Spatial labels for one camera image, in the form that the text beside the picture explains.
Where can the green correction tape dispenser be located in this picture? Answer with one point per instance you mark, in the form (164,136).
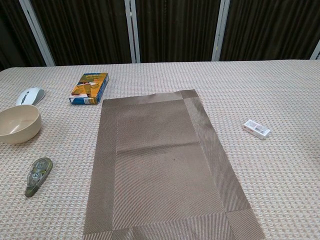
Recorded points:
(38,173)

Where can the white computer mouse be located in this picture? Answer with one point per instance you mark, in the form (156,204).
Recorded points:
(30,96)

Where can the orange blue snack box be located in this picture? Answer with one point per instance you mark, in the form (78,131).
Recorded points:
(88,88)

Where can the dark curtain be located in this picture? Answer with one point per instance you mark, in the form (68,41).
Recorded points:
(87,30)

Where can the beige pink bowl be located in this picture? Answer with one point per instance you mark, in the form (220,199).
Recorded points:
(25,130)

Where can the brown woven placemat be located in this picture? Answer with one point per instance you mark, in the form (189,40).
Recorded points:
(162,162)

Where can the small white box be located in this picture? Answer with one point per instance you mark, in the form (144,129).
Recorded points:
(256,129)

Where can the white frame post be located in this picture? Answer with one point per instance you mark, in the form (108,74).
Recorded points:
(316,51)
(132,32)
(220,32)
(37,32)

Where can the beige woven tablecloth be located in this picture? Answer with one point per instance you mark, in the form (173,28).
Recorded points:
(250,87)

